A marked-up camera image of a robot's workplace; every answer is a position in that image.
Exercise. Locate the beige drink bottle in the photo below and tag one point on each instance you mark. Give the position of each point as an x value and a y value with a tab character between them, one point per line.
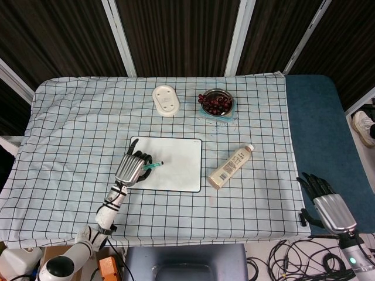
230	168

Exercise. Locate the white frame post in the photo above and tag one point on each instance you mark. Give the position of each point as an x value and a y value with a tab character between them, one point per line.
307	35
120	38
238	35

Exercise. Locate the white black checked tablecloth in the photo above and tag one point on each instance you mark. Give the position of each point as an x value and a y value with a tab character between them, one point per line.
73	131

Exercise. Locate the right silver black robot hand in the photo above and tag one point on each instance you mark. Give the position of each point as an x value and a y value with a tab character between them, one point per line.
334	213

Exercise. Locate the white drawing board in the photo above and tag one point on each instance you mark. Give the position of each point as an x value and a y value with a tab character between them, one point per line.
178	164

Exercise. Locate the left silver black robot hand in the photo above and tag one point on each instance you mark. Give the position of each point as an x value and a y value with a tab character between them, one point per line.
129	169

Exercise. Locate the stainless steel bowl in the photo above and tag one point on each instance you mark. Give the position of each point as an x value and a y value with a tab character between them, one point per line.
218	93

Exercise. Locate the clear blue plastic container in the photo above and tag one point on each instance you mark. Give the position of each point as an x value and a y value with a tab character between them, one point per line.
227	117

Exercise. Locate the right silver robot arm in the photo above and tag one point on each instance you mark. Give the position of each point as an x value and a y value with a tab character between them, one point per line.
356	257

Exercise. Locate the white frame rail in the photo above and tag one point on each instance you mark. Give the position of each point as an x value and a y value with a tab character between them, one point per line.
16	80
359	104

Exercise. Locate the grey robot torso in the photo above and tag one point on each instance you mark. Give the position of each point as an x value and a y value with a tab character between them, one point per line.
184	254

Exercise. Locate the white sneaker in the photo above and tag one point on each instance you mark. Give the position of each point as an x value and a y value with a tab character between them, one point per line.
361	126

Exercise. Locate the orange box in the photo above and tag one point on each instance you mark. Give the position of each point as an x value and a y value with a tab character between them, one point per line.
108	269

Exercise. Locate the cream oval soap dish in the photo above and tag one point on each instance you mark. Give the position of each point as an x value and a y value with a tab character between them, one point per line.
166	101

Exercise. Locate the blue table pad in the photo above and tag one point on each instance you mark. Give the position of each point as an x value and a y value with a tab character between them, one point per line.
319	131

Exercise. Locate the teal marker pen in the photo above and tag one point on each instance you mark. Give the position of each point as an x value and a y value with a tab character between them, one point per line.
154	165

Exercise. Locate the bunch of dark red grapes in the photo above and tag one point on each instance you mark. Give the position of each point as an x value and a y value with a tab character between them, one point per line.
214	105

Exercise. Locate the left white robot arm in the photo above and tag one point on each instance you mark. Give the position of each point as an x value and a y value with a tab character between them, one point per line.
108	210

